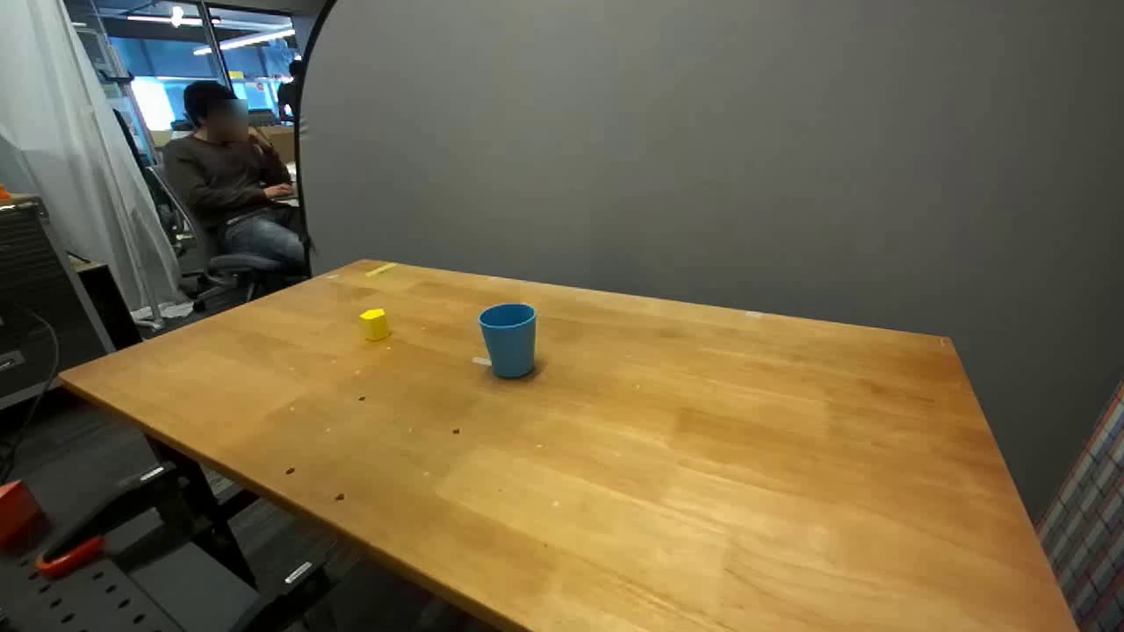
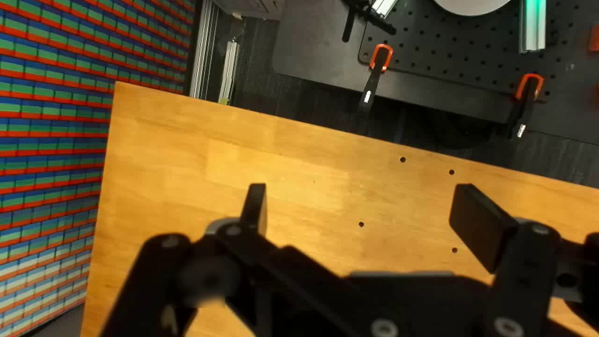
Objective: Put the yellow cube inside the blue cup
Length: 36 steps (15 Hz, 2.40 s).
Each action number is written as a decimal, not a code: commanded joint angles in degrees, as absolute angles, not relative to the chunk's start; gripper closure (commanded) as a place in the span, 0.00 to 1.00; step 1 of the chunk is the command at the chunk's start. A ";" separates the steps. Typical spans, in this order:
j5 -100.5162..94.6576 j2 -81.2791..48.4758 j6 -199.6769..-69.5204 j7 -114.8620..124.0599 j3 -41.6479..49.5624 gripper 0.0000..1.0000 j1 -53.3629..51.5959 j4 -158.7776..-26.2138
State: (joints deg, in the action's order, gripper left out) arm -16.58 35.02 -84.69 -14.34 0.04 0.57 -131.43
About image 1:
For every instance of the grey cabinet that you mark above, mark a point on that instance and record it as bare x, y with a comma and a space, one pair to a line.
45, 318

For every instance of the orange handled clamp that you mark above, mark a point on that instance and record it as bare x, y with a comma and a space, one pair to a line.
57, 566

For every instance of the seated man in dark sweater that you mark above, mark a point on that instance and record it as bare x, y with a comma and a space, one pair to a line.
229, 180

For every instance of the black perforated breadboard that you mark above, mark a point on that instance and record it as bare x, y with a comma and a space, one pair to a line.
174, 594

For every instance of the yellow cube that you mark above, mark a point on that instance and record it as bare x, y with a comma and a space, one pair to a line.
372, 323

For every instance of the blue plastic cup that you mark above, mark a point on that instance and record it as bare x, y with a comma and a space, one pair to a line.
510, 334

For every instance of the black table leg frame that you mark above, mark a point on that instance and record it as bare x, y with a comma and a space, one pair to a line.
191, 516

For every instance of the white curtain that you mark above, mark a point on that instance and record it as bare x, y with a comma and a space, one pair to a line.
59, 140

